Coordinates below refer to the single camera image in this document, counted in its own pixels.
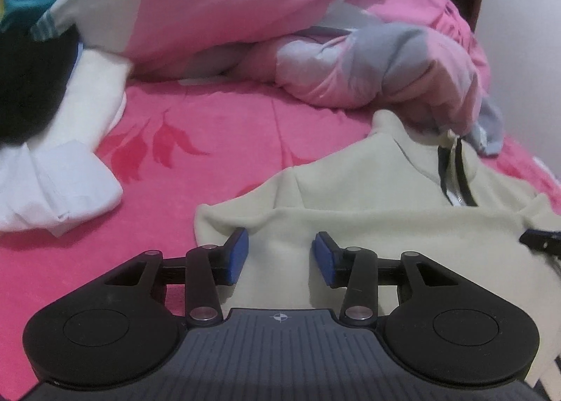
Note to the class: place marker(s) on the beige zip jacket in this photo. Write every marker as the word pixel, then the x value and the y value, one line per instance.
pixel 372 190

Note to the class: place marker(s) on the black garment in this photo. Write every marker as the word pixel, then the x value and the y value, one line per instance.
pixel 30 85

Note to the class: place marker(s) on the pink flower print quilt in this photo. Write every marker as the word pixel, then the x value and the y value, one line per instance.
pixel 219 2

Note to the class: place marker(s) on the white garment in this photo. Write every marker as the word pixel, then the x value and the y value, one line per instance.
pixel 65 173

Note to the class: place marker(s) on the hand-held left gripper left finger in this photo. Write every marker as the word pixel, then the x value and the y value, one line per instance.
pixel 236 254

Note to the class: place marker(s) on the pink floral fleece blanket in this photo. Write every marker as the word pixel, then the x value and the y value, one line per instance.
pixel 219 120

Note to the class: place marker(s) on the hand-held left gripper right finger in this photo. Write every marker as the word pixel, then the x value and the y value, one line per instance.
pixel 322 258

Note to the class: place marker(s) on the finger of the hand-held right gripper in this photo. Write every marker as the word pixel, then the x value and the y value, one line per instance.
pixel 543 239

